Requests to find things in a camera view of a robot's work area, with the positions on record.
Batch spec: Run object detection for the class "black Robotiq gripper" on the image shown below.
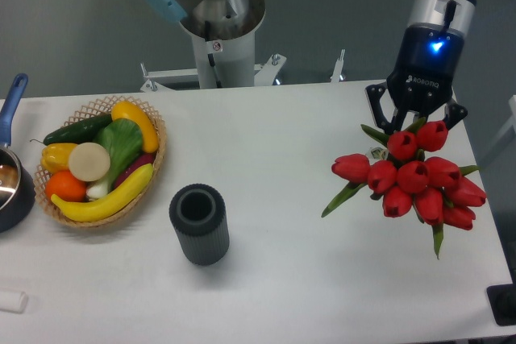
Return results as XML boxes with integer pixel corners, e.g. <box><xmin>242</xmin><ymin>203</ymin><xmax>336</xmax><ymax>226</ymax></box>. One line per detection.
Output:
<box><xmin>365</xmin><ymin>0</ymin><xmax>476</xmax><ymax>135</ymax></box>

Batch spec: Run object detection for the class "red tulip bouquet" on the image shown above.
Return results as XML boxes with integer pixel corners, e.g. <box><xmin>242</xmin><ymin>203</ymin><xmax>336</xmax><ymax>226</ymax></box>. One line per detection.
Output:
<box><xmin>322</xmin><ymin>118</ymin><xmax>487</xmax><ymax>255</ymax></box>

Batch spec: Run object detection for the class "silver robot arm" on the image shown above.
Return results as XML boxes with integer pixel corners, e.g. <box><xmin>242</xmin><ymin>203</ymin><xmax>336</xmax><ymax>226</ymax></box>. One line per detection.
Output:
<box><xmin>145</xmin><ymin>0</ymin><xmax>477</xmax><ymax>134</ymax></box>

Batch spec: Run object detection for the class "dark grey ribbed vase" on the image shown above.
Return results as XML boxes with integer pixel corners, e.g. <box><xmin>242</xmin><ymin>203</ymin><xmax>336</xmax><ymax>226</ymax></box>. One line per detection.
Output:
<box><xmin>169</xmin><ymin>183</ymin><xmax>230</xmax><ymax>266</ymax></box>

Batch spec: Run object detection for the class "black device at edge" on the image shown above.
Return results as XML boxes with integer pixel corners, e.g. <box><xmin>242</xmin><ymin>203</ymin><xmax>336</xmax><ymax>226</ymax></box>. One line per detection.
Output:
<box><xmin>486</xmin><ymin>284</ymin><xmax>515</xmax><ymax>326</ymax></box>

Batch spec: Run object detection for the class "purple eggplant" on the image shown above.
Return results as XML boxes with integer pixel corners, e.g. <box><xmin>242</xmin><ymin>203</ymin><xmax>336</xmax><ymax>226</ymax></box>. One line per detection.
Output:
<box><xmin>113</xmin><ymin>153</ymin><xmax>156</xmax><ymax>189</ymax></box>

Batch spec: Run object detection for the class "yellow squash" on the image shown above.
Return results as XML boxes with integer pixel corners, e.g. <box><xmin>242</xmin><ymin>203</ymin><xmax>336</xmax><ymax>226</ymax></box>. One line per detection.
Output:
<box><xmin>111</xmin><ymin>100</ymin><xmax>159</xmax><ymax>153</ymax></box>

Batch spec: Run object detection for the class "green bok choy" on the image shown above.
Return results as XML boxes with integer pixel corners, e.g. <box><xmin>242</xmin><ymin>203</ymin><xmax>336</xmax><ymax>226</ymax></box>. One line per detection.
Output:
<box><xmin>86</xmin><ymin>118</ymin><xmax>143</xmax><ymax>201</ymax></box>

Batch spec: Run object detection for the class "yellow banana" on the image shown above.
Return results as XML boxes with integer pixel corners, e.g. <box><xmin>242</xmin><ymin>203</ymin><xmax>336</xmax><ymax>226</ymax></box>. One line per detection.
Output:
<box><xmin>51</xmin><ymin>164</ymin><xmax>154</xmax><ymax>222</ymax></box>

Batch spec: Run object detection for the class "green cucumber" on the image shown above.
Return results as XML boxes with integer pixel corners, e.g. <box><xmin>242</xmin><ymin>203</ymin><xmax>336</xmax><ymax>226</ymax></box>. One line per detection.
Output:
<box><xmin>31</xmin><ymin>114</ymin><xmax>112</xmax><ymax>146</ymax></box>

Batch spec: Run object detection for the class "beige round disc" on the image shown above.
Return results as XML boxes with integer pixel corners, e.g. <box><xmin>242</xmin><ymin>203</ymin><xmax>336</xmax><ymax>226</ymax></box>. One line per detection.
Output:
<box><xmin>68</xmin><ymin>143</ymin><xmax>110</xmax><ymax>182</ymax></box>

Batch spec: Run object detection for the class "orange fruit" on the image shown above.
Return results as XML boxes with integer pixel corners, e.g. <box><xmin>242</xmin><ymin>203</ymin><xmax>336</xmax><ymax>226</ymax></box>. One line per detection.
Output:
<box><xmin>45</xmin><ymin>171</ymin><xmax>86</xmax><ymax>202</ymax></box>

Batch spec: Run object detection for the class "yellow bell pepper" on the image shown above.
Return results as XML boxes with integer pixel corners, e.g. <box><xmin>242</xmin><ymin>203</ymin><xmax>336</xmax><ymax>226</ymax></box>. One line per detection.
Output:
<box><xmin>40</xmin><ymin>143</ymin><xmax>77</xmax><ymax>174</ymax></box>

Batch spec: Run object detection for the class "dark blue saucepan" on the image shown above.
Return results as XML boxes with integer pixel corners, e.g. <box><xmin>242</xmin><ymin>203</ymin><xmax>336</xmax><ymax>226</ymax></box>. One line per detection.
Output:
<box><xmin>1</xmin><ymin>73</ymin><xmax>35</xmax><ymax>233</ymax></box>

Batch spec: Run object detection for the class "white cylinder object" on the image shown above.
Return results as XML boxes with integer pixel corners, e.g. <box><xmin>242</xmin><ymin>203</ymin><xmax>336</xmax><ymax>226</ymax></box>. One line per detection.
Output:
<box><xmin>0</xmin><ymin>288</ymin><xmax>28</xmax><ymax>314</ymax></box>

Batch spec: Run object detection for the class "white frame at right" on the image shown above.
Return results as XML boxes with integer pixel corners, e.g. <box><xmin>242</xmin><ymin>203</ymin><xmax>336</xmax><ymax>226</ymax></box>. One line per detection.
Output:
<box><xmin>480</xmin><ymin>95</ymin><xmax>515</xmax><ymax>168</ymax></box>

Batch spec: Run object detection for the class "white metal mounting frame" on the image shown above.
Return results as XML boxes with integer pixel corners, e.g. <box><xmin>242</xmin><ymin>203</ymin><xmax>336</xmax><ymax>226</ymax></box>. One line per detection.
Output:
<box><xmin>140</xmin><ymin>48</ymin><xmax>346</xmax><ymax>92</ymax></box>

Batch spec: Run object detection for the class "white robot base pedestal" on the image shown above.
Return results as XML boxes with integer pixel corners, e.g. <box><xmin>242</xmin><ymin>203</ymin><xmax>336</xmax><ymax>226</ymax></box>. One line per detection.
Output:
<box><xmin>191</xmin><ymin>32</ymin><xmax>255</xmax><ymax>89</ymax></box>

